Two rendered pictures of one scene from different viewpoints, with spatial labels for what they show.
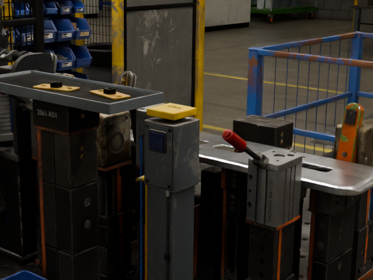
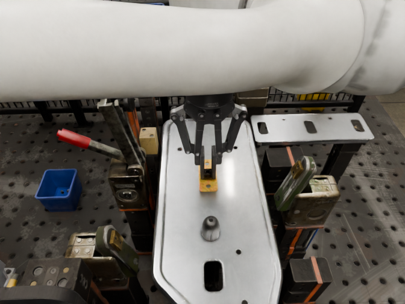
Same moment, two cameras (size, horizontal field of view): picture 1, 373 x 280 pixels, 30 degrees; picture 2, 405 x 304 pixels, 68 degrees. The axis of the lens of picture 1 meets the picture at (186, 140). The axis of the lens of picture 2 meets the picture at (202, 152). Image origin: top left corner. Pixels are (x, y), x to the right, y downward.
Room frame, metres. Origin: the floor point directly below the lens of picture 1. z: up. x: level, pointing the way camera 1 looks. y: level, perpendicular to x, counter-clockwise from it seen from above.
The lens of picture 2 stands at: (1.72, 0.27, 1.51)
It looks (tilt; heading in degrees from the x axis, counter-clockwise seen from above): 47 degrees down; 49
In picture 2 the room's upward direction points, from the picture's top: straight up
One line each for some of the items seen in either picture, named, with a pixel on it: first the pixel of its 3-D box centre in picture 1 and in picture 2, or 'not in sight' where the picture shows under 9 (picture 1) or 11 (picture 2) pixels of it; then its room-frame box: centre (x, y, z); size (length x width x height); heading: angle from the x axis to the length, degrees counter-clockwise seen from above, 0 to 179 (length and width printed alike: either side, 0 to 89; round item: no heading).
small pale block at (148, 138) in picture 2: not in sight; (156, 183); (1.93, 0.70, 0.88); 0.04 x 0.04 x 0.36; 51
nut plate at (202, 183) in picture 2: not in sight; (207, 173); (1.98, 0.56, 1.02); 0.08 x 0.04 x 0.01; 51
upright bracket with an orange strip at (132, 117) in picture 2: not in sight; (142, 160); (1.92, 0.74, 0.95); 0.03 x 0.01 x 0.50; 51
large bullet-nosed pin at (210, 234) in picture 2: not in sight; (210, 228); (1.90, 0.46, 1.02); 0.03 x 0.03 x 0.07
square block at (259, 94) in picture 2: not in sight; (244, 130); (2.25, 0.70, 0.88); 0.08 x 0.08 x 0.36; 51
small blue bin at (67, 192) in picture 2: not in sight; (61, 191); (1.74, 0.97, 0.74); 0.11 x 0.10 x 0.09; 51
